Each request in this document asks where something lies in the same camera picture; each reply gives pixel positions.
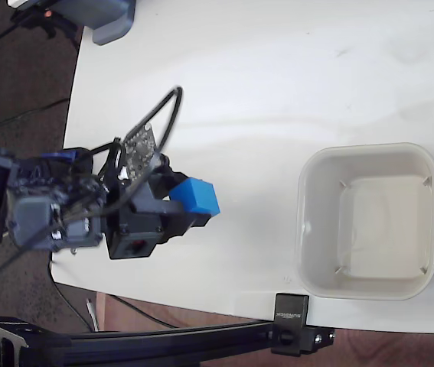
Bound blue cube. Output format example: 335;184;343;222
169;177;221;216

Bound black aluminium rail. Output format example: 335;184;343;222
0;313;276;367

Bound black camera cable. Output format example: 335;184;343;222
86;86;185;215

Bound black stand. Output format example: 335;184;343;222
0;0;84;47

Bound black table clamp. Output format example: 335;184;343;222
270;293;335;357

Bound gripper camera circuit board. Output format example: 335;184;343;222
121;122;161;181

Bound black floor cable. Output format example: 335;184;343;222
49;259;181;330

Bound white square plastic bin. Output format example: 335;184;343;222
294;142;434;302

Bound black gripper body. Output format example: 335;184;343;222
107;178;188;261

